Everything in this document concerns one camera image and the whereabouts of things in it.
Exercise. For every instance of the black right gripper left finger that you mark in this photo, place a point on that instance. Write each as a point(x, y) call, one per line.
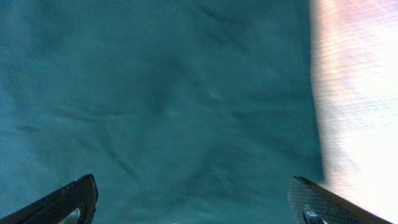
point(73, 203)

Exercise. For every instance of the black shorts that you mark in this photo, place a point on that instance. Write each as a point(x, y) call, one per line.
point(184, 111)

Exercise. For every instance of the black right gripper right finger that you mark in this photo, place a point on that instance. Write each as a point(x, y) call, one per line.
point(312, 204)

